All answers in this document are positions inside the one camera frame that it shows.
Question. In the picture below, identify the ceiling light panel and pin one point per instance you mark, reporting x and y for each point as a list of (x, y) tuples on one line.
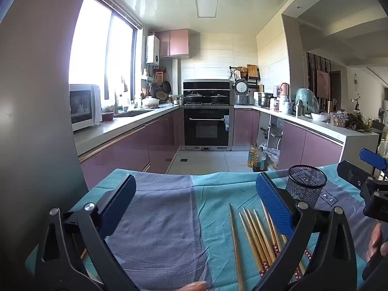
[(206, 7)]

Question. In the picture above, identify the grey rice cooker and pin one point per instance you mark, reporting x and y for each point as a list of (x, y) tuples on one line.
[(242, 92)]

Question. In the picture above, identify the pink electric kettle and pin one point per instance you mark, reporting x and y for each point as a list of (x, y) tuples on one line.
[(284, 89)]

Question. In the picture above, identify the wall clock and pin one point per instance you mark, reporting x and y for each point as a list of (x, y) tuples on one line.
[(355, 80)]

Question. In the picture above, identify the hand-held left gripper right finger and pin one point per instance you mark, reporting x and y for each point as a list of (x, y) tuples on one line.
[(274, 206)]

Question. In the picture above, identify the hanging pans and utensils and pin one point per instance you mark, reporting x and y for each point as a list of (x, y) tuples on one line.
[(159, 81)]

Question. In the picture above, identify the person's right hand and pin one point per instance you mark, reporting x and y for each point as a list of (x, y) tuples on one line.
[(377, 242)]

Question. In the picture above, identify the steel stock pot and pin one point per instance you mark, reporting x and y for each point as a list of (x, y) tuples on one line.
[(264, 99)]

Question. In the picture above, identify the person's left hand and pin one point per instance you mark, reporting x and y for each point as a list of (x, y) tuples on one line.
[(194, 286)]

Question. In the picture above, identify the black integrated stove hood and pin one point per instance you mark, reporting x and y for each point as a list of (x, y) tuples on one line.
[(207, 86)]

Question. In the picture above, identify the black built-in oven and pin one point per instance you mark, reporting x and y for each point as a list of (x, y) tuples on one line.
[(207, 127)]

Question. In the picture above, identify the kitchen window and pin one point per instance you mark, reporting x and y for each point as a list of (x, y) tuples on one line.
[(100, 57)]

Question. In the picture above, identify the clear plastic bag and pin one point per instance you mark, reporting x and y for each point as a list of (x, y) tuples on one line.
[(272, 154)]

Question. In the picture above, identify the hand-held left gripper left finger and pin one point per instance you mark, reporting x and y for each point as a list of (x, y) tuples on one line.
[(118, 206)]

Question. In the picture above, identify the wooden cutting board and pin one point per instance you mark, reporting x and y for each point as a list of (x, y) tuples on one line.
[(253, 71)]

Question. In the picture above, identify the kitchen sink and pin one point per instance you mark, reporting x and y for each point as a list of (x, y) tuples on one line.
[(133, 113)]

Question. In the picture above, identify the white microwave oven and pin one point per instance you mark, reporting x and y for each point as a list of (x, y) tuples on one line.
[(85, 106)]

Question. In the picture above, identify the pink wall cabinet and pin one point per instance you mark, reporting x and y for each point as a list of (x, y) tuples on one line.
[(174, 42)]

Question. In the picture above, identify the steel thermos bottle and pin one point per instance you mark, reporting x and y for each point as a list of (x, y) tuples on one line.
[(299, 107)]

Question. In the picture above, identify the black lidded pan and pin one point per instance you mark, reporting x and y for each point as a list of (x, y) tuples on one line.
[(194, 96), (218, 97)]

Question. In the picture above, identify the red bowl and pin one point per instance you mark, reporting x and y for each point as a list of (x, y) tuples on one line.
[(107, 116)]

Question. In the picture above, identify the leafy green plant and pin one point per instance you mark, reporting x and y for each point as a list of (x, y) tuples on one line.
[(359, 121)]

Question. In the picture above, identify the black mesh utensil holder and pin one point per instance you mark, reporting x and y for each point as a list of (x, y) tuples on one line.
[(306, 185)]

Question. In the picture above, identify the steel faucet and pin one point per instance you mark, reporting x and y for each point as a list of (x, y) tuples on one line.
[(116, 103)]

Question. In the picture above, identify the yellow cooking oil bottle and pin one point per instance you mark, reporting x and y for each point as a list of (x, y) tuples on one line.
[(251, 156)]

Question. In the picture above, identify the pink peninsula base cabinet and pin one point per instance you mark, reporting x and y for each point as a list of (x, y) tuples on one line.
[(306, 148)]

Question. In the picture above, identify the dark cooking oil bottle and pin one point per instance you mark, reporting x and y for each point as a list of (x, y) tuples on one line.
[(260, 162)]

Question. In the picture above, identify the green mesh food cover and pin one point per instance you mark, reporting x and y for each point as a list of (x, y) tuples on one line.
[(307, 97)]

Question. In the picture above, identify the teal and grey tablecloth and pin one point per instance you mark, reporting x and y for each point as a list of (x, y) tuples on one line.
[(169, 218)]

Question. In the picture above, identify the white casserole pot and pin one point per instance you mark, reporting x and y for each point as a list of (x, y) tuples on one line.
[(150, 101)]

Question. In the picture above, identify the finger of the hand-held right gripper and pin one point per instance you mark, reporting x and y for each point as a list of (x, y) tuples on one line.
[(348, 172), (372, 159)]

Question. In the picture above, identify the white water heater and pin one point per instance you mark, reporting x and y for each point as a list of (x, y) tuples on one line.
[(152, 50)]

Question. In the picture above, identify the clear egg box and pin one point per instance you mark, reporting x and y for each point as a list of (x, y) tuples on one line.
[(338, 119)]

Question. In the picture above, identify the long pink base cabinet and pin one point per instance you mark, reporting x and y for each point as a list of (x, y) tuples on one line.
[(127, 151)]

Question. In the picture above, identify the wall painting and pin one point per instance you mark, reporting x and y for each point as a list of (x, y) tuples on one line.
[(322, 83)]

